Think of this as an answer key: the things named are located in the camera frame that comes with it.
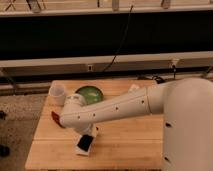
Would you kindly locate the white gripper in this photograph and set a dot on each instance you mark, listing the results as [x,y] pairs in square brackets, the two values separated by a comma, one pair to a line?
[87,129]

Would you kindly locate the white wall outlet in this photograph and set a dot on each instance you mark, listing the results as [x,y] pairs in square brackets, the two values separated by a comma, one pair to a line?
[90,68]

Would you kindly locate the green bowl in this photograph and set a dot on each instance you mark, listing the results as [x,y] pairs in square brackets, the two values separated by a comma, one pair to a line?
[91,94]

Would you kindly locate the red chili pepper toy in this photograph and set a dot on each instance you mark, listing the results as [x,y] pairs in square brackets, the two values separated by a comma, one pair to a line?
[56,118]

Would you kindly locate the black eraser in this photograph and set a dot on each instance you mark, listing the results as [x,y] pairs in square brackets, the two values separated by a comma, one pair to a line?
[85,142]

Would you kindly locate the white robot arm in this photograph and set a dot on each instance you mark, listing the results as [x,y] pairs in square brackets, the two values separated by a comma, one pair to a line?
[187,107]

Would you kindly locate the white sponge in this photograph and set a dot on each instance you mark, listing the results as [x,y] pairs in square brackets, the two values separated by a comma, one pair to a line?
[80,151]

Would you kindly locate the white cup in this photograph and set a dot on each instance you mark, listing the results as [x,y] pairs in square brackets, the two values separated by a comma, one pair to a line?
[58,93]

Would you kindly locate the white plastic bottle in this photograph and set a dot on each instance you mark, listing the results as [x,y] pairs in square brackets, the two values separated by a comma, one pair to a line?
[133,87]

